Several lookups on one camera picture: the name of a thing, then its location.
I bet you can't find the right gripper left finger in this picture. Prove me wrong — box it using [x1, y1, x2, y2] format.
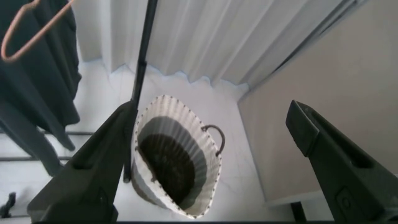
[27, 101, 137, 222]

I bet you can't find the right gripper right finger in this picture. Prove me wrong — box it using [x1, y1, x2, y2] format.
[285, 100, 398, 222]

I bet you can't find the dark grey long-sleeved shirt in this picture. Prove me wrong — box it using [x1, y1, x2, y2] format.
[0, 0, 82, 177]

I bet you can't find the pink clothes hanger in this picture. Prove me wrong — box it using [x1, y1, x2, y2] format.
[1, 0, 75, 62]

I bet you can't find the white laundry basket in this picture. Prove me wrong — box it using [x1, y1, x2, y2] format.
[130, 95, 226, 220]

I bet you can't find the black clothes rack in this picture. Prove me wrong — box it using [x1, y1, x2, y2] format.
[0, 0, 159, 184]

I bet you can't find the beige partition panel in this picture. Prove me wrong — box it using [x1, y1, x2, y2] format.
[238, 0, 398, 222]

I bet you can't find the white curtain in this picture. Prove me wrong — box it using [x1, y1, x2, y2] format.
[71, 0, 358, 87]

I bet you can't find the black cable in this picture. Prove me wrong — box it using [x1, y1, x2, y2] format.
[0, 192, 16, 218]

